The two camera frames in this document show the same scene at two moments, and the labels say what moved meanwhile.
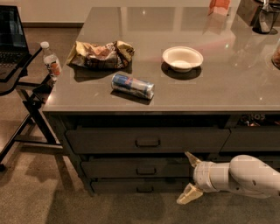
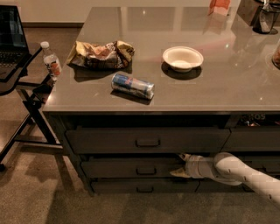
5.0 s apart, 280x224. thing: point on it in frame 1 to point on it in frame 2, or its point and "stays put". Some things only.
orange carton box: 219,7 stays put
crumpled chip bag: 109,55 stays put
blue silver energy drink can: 134,86 stays put
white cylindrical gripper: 202,176 to 192,168
